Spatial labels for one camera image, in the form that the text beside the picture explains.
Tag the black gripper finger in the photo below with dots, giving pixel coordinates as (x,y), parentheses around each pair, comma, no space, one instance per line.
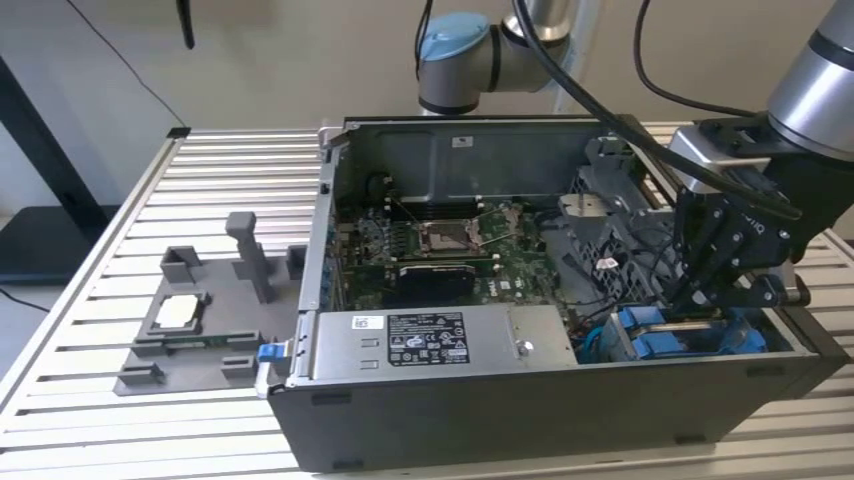
(690,230)
(748,290)

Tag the hard disk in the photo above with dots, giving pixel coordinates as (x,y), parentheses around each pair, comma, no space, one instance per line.
(644,345)

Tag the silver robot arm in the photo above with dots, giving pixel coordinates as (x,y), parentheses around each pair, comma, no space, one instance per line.
(461,75)

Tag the grey metal drive cage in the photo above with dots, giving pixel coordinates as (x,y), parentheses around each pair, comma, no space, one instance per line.
(588,210)

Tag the green motherboard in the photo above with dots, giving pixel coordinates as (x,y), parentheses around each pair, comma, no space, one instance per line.
(521,260)

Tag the grey power supply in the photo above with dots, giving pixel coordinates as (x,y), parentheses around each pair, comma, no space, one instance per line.
(534,325)

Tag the CPU socket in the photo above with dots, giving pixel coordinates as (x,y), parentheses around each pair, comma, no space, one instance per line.
(444,240)

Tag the black graphics card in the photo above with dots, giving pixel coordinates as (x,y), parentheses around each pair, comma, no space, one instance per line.
(434,282)

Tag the black and grey PC case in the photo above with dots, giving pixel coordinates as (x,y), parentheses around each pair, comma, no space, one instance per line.
(501,430)

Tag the blue case latch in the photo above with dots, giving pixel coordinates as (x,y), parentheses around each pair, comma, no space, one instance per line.
(269,352)

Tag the grey parts rack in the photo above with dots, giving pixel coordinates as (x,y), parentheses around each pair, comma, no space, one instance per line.
(221,300)

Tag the green RAM stick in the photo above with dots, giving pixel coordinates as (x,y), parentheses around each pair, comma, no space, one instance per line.
(201,343)

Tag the silver CPU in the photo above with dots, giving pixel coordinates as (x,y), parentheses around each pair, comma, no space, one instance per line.
(179,311)

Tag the black table corner cap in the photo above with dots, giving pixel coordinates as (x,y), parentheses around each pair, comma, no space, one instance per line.
(179,133)

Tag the black stand with base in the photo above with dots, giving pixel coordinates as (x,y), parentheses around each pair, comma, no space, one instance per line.
(41,240)

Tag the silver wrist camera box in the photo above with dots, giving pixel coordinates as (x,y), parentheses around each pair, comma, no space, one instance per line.
(701,150)

